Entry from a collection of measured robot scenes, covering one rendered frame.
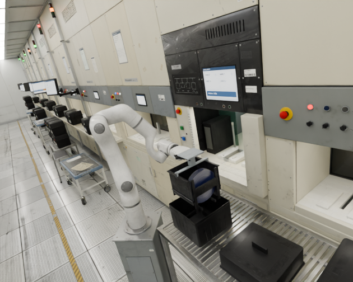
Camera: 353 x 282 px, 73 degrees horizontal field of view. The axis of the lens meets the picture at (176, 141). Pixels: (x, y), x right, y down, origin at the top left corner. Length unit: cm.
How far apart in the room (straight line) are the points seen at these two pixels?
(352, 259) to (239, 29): 114
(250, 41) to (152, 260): 145
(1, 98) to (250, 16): 1406
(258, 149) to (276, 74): 43
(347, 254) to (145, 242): 107
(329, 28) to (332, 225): 95
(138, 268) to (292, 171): 118
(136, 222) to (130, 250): 18
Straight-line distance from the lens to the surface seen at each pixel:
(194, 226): 139
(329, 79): 123
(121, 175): 146
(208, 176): 139
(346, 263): 113
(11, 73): 1483
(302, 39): 126
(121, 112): 139
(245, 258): 128
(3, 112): 1488
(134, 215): 164
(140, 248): 170
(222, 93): 158
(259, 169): 152
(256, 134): 142
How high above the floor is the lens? 182
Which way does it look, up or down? 20 degrees down
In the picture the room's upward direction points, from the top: 11 degrees counter-clockwise
